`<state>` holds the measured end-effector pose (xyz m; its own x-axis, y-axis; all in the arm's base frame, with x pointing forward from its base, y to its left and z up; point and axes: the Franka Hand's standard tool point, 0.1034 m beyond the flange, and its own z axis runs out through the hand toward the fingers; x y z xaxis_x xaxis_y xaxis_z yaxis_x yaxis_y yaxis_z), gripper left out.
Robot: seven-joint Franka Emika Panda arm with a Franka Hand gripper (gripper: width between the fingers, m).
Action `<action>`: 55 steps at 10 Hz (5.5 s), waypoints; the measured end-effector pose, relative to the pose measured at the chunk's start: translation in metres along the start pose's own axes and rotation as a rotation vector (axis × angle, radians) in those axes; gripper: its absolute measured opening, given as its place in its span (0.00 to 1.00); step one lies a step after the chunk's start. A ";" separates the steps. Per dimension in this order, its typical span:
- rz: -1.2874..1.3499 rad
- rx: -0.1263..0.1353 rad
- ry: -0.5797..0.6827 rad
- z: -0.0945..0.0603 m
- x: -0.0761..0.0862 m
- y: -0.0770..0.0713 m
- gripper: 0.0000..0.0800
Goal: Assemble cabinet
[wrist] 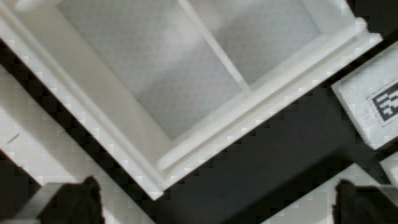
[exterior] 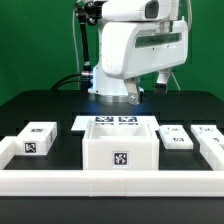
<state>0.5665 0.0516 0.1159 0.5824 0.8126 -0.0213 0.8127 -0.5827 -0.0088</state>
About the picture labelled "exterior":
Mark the white U-shaped fence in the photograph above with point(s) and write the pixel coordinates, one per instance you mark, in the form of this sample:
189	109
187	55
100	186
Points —
104	183

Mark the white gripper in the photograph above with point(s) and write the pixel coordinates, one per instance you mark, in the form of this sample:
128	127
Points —
133	49

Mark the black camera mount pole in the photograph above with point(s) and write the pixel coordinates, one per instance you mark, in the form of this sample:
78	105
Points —
87	15

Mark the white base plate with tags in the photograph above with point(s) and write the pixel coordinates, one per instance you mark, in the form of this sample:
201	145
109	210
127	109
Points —
81	121

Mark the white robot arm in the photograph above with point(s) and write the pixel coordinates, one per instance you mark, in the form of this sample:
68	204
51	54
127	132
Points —
162	12

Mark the white cabinet body box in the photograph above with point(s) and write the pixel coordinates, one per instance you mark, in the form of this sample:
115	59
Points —
120	147

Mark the white cabinet top block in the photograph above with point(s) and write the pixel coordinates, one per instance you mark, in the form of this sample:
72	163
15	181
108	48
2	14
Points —
36	138

